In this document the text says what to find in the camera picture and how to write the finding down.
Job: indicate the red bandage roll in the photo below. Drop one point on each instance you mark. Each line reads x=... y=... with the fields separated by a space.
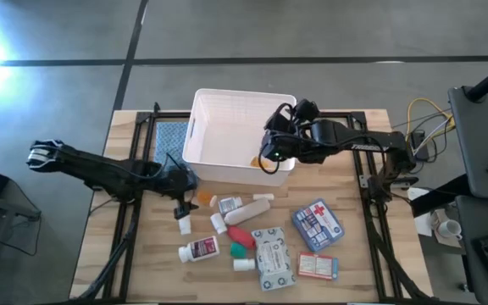
x=241 y=237

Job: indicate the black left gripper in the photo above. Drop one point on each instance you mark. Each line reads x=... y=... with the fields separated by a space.
x=178 y=182

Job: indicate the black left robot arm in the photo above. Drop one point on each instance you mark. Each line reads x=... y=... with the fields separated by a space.
x=100 y=169

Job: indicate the black side desk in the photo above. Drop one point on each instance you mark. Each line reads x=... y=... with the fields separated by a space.
x=477 y=144

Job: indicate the black metal table frame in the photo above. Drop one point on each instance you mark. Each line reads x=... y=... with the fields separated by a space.
x=341 y=114

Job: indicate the blue patterned cloth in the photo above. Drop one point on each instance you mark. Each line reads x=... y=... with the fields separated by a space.
x=171 y=140

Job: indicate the white plastic basket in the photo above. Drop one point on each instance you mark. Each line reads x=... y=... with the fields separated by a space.
x=227 y=135

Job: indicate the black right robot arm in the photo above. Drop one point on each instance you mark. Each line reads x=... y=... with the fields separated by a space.
x=354 y=144

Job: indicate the blue first aid kit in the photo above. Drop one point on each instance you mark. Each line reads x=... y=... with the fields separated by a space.
x=318 y=224

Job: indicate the long beige bandage roll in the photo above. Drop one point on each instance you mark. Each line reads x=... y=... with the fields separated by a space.
x=247 y=211

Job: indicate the beige stick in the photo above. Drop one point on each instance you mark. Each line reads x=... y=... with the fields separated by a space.
x=263 y=197

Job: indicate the white paper sheet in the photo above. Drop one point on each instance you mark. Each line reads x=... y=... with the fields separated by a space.
x=421 y=212

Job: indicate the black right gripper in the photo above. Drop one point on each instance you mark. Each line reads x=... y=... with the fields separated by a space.
x=280 y=144

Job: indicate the white mug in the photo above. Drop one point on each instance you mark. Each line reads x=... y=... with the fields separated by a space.
x=449 y=229

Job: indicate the black power adapter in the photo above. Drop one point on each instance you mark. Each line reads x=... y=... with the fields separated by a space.
x=419 y=146

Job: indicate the orange pill bottle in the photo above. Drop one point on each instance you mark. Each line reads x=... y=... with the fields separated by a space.
x=205 y=197

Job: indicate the white pill bottle maroon label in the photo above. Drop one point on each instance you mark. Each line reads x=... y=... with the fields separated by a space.
x=201 y=248

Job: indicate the red medicine box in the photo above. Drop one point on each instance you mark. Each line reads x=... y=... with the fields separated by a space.
x=317 y=266

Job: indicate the white cross-printed package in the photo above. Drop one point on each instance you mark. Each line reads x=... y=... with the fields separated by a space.
x=273 y=259

